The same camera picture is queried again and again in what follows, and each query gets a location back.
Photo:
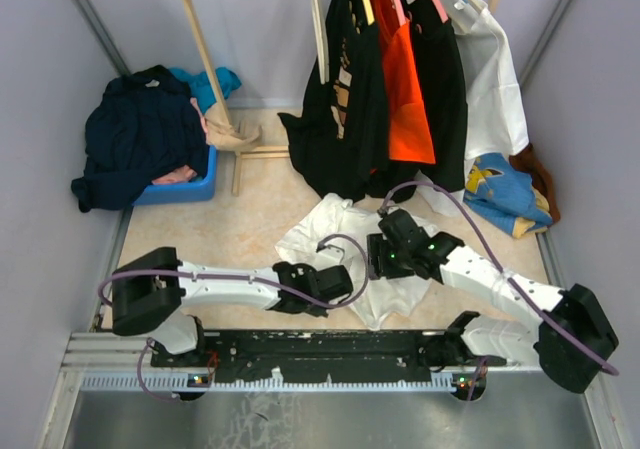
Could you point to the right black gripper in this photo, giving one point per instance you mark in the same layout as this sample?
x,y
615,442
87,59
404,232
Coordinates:
x,y
378,265

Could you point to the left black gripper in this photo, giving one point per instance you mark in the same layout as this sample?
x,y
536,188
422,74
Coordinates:
x,y
318,311

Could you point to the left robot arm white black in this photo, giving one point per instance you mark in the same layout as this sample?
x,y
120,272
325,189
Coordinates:
x,y
150,294

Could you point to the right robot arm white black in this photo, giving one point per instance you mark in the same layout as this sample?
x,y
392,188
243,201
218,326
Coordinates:
x,y
564,331

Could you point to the orange hanging shirt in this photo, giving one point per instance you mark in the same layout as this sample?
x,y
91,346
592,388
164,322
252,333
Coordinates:
x,y
409,134

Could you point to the black printed hanging shirt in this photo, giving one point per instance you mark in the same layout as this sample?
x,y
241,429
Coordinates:
x,y
342,135

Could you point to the white hanging shirt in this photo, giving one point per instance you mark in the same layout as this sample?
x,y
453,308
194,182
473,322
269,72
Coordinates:
x,y
496,121

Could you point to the blue yellow printed garment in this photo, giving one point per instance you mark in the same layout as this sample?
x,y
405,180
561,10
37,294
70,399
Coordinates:
x,y
506,197

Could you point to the blue plastic basket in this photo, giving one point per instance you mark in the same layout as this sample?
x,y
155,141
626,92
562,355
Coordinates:
x,y
197,190

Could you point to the brown garment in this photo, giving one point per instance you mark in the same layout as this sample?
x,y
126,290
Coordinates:
x,y
526,161

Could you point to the pink garment in basket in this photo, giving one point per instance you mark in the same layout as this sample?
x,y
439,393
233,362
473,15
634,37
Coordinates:
x,y
182,174

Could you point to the beige garment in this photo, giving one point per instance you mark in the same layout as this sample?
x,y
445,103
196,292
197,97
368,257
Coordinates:
x,y
229,138

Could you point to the teal garment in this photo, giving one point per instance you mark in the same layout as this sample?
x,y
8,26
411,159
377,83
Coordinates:
x,y
201,87

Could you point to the navy blue garment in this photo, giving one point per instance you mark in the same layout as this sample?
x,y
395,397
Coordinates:
x,y
144,128

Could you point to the wooden clothes rack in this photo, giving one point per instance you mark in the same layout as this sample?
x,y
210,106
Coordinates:
x,y
258,152

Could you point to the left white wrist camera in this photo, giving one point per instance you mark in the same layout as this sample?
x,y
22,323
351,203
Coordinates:
x,y
328,256

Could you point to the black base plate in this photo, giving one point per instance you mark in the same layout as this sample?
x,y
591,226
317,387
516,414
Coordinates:
x,y
388,356

